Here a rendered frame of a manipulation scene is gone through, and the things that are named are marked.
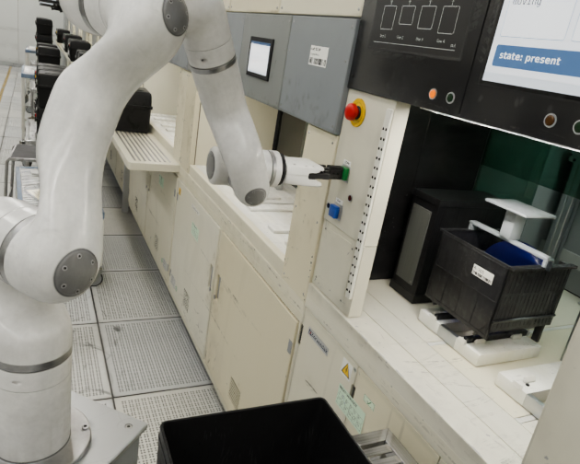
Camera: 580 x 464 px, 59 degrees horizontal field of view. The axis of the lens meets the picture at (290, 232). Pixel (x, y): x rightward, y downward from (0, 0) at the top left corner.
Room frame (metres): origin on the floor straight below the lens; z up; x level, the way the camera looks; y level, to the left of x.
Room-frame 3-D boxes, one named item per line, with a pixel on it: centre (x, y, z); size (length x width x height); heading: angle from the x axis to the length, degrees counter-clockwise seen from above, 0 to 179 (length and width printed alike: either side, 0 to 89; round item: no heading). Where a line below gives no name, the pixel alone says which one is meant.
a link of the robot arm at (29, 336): (0.71, 0.40, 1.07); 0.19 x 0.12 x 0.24; 61
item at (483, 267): (1.16, -0.50, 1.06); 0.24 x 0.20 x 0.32; 28
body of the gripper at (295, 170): (1.20, 0.01, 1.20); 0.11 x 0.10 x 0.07; 118
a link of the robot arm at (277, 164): (1.17, 0.07, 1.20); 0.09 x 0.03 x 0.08; 28
